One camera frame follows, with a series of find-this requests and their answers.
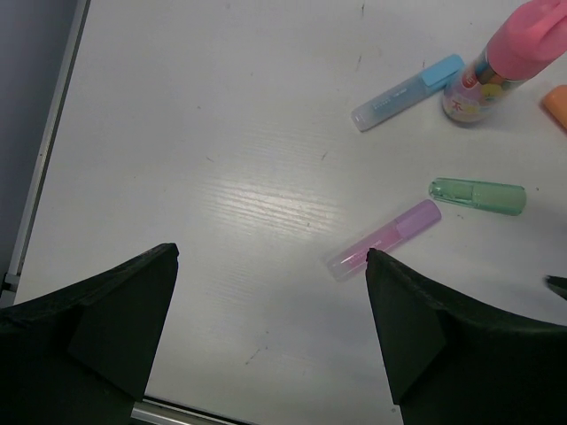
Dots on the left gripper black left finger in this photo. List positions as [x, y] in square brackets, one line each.
[83, 354]

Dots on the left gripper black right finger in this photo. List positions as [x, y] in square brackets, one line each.
[451, 359]

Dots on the pink clear tube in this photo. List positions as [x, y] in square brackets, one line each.
[411, 223]

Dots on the green eraser stick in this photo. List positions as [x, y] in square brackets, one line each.
[490, 197]

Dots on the blue capped clear tube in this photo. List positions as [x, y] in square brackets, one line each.
[406, 94]

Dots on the orange capped clear tube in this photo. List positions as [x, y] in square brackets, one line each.
[554, 103]

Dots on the pink capped glue bottle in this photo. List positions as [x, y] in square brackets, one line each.
[530, 40]

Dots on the aluminium table edge rail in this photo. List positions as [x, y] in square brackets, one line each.
[39, 41]

